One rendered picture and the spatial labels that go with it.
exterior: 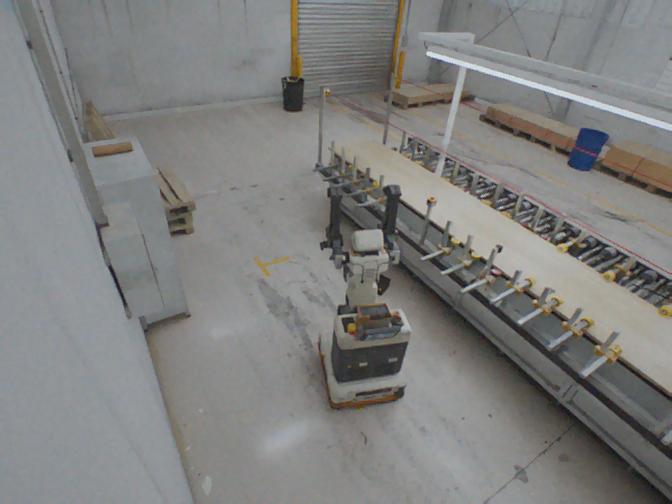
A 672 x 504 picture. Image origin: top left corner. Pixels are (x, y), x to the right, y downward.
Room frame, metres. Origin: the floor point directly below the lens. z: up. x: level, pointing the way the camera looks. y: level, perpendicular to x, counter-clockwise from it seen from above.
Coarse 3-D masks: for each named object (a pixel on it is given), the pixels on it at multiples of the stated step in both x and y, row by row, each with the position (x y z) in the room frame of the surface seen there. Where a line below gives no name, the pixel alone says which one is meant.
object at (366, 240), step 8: (360, 232) 2.21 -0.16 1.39; (368, 232) 2.22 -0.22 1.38; (376, 232) 2.23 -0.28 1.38; (352, 240) 2.24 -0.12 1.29; (360, 240) 2.17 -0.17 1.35; (368, 240) 2.18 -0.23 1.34; (376, 240) 2.20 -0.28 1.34; (352, 248) 2.23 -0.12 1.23; (360, 248) 2.14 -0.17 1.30; (368, 248) 2.15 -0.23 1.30; (376, 248) 2.16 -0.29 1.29
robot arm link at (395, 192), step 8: (392, 184) 2.51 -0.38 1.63; (392, 192) 2.42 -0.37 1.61; (400, 192) 2.43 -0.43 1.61; (392, 200) 2.41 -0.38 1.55; (392, 208) 2.40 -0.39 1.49; (392, 216) 2.39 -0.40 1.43; (392, 224) 2.38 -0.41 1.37; (384, 232) 2.38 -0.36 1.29; (392, 232) 2.37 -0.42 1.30; (384, 240) 2.36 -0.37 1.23
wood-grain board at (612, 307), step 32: (352, 160) 4.55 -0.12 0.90; (384, 160) 4.63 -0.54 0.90; (416, 192) 3.81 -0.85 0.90; (448, 192) 3.88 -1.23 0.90; (480, 224) 3.24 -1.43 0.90; (512, 224) 3.29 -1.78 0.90; (480, 256) 2.72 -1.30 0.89; (512, 256) 2.74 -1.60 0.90; (544, 256) 2.78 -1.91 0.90; (576, 288) 2.36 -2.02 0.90; (608, 288) 2.39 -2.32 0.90; (608, 320) 2.01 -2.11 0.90; (640, 320) 2.03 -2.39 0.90; (640, 352) 1.71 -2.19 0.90
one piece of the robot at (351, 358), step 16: (336, 320) 1.90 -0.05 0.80; (352, 320) 1.90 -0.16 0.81; (400, 320) 1.82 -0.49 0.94; (336, 336) 1.85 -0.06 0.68; (352, 336) 1.75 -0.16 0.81; (400, 336) 1.82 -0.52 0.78; (336, 352) 1.78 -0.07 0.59; (352, 352) 1.73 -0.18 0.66; (368, 352) 1.76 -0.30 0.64; (384, 352) 1.79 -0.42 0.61; (400, 352) 1.82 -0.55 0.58; (336, 368) 1.74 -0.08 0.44; (352, 368) 1.74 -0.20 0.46; (368, 368) 1.77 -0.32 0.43; (384, 368) 1.80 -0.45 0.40; (400, 368) 1.84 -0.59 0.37
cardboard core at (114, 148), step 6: (108, 144) 2.84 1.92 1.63; (114, 144) 2.86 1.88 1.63; (120, 144) 2.88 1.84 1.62; (126, 144) 2.90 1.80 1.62; (96, 150) 2.76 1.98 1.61; (102, 150) 2.78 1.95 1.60; (108, 150) 2.81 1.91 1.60; (114, 150) 2.83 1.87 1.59; (120, 150) 2.86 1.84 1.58; (126, 150) 2.89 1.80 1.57
